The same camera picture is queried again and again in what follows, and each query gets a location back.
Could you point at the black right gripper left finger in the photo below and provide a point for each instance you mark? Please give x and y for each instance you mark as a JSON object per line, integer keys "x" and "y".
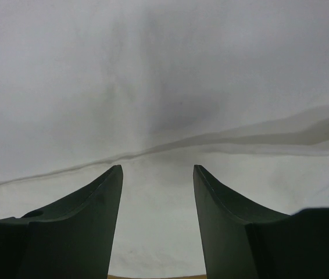
{"x": 69, "y": 238}

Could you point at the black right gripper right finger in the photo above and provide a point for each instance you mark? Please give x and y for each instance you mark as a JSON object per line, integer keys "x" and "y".
{"x": 243, "y": 239}

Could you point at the white t shirt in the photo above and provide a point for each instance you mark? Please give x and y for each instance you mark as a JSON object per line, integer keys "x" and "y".
{"x": 239, "y": 87}

